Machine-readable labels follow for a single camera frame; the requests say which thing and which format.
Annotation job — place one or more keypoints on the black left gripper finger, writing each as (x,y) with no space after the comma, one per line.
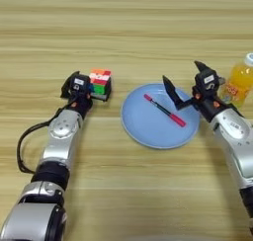
(109,90)
(66,88)

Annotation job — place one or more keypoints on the round blue plate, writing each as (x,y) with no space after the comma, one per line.
(148,129)

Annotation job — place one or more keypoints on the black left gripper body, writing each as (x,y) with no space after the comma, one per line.
(80,101)

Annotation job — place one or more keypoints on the left gripper white-labelled black box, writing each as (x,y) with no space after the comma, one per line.
(79,82)

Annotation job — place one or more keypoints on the red and black pen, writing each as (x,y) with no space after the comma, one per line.
(164,110)

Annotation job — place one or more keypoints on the multicoloured puzzle cube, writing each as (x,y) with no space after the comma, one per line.
(99,78)

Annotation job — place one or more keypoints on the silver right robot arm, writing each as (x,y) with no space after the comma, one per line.
(234,133)

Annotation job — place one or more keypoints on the orange juice bottle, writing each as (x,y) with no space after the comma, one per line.
(240,80)

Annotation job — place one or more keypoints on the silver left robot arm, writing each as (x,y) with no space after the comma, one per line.
(62,136)

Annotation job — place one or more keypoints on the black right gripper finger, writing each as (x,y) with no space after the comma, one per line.
(201,67)
(171,90)

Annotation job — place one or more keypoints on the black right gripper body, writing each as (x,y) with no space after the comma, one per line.
(207,103)

